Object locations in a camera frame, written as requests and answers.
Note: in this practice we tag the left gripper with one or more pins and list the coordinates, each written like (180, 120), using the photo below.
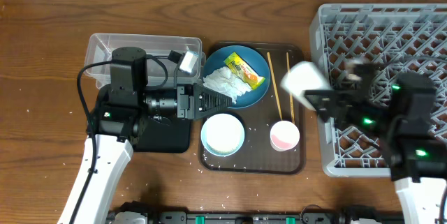
(186, 112)

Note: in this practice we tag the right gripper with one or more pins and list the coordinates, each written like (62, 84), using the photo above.
(343, 116)

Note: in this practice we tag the white napkin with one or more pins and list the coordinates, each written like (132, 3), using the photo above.
(222, 80)

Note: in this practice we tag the white cup green inside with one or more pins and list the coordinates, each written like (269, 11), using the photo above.
(304, 76)

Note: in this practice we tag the light blue bowl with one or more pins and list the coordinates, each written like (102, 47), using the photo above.
(222, 135)

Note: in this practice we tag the yellow snack wrapper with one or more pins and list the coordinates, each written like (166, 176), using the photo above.
(243, 70)

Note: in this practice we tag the white cup pink inside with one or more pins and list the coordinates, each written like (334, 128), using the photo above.
(284, 135)

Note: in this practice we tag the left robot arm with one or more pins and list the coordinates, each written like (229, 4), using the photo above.
(103, 162)

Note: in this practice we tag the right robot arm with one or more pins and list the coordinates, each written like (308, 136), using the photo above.
(416, 160)

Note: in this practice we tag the grey dishwasher rack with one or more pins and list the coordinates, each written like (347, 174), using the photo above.
(408, 38)

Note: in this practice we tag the left wooden chopstick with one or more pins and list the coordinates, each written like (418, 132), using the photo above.
(276, 95)

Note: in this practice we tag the wooden chopstick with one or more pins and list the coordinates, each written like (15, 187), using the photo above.
(276, 95)
(290, 95)

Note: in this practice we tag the right wooden chopstick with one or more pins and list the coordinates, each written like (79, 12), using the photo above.
(290, 95)

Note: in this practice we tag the black rectangular tray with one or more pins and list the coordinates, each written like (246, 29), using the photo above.
(167, 136)

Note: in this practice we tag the blue plate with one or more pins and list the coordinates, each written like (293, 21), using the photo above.
(253, 58)

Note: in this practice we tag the brown serving tray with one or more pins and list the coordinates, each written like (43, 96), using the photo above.
(256, 154)

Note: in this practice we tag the clear plastic bin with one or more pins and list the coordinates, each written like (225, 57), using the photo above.
(101, 45)

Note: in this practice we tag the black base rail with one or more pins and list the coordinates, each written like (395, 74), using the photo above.
(138, 212)

